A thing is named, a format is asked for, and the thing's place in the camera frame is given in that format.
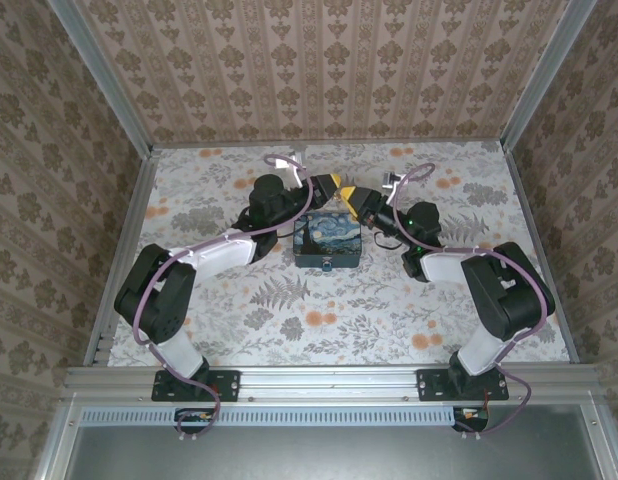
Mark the starry night print tin box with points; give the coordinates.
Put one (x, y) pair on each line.
(329, 237)

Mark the black base plate right arm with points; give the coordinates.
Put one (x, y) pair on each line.
(434, 385)

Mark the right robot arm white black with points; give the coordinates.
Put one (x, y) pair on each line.
(444, 265)

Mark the black base plate left arm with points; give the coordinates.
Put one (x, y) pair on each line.
(224, 385)

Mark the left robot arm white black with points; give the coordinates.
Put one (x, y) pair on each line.
(224, 252)

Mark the grey metal sheet panel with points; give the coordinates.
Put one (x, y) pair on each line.
(329, 455)

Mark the aluminium side rail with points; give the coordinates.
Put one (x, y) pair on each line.
(130, 225)
(535, 225)

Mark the aluminium front frame beam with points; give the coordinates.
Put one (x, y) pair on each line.
(329, 382)

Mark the aluminium corner post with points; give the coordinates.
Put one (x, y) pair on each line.
(538, 80)
(109, 85)

